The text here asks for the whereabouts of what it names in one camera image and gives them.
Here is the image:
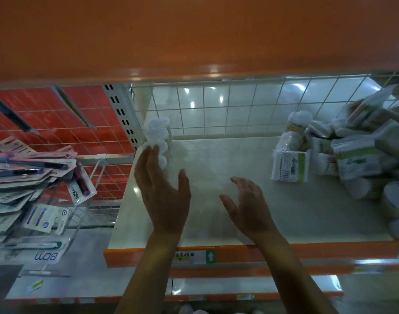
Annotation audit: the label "person's right hand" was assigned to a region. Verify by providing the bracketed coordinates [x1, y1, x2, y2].
[219, 176, 282, 245]

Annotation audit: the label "person's left hand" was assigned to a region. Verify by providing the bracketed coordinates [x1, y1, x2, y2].
[134, 145, 193, 238]

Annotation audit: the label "white shelf orange rail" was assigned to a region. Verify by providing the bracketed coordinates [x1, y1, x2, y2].
[103, 135, 399, 269]

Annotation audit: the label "pile of cotton swab packs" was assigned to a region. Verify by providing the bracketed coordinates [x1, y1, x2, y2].
[271, 84, 399, 243]

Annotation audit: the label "white shelf board orange rim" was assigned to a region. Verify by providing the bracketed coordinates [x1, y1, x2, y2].
[166, 262, 399, 305]
[0, 0, 399, 89]
[0, 225, 122, 305]

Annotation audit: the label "person's left forearm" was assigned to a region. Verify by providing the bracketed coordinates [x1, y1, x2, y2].
[114, 230, 184, 314]

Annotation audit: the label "person's right forearm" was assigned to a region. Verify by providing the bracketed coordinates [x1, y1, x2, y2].
[251, 234, 340, 314]

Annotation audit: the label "price label green arrow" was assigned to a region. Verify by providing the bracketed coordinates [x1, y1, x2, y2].
[173, 250, 217, 266]

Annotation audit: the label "hanging dark packaged items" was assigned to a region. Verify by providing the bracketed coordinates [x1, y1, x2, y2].
[0, 91, 40, 135]
[50, 85, 99, 131]

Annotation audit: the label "pile of toothbrush packs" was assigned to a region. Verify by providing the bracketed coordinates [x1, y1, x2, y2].
[0, 136, 98, 269]

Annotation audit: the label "white wire basket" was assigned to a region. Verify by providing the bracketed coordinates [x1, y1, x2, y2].
[60, 153, 137, 227]

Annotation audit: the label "white slotted shelf post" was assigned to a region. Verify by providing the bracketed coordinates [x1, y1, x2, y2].
[102, 83, 144, 150]

